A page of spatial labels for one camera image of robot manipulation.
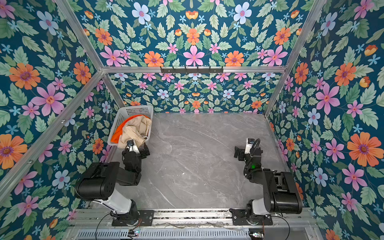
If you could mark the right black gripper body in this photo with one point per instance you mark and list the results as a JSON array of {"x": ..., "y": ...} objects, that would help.
[{"x": 240, "y": 153}]

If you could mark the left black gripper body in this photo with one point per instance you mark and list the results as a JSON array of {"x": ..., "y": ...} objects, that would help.
[{"x": 141, "y": 150}]

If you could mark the beige drawstring shorts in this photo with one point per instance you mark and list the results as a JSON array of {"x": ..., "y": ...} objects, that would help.
[{"x": 135, "y": 128}]

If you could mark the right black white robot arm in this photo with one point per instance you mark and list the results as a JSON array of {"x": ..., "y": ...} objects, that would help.
[{"x": 280, "y": 193}]

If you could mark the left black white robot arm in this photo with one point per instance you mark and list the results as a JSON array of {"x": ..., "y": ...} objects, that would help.
[{"x": 98, "y": 184}]

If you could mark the orange shorts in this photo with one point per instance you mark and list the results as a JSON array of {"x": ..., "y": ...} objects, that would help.
[{"x": 116, "y": 135}]

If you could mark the white perforated plastic basket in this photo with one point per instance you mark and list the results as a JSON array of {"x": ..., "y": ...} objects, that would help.
[{"x": 127, "y": 112}]

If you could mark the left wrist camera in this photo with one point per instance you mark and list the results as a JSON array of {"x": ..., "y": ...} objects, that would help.
[{"x": 132, "y": 147}]

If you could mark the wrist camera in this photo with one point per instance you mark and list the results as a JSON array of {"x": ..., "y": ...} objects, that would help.
[
  {"x": 132, "y": 147},
  {"x": 252, "y": 146}
]

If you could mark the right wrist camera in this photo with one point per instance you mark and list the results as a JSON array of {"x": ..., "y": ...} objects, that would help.
[{"x": 252, "y": 146}]

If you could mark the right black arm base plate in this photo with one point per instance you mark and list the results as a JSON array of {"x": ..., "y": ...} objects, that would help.
[{"x": 242, "y": 217}]

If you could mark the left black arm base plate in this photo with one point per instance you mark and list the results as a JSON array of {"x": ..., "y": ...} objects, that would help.
[{"x": 147, "y": 217}]

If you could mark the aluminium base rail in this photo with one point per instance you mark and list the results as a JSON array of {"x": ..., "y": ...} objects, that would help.
[{"x": 194, "y": 218}]

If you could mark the white vented cable duct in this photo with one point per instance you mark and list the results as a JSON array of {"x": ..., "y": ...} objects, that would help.
[{"x": 164, "y": 234}]

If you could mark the black hook rail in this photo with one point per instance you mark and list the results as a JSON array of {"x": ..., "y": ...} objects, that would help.
[{"x": 191, "y": 70}]

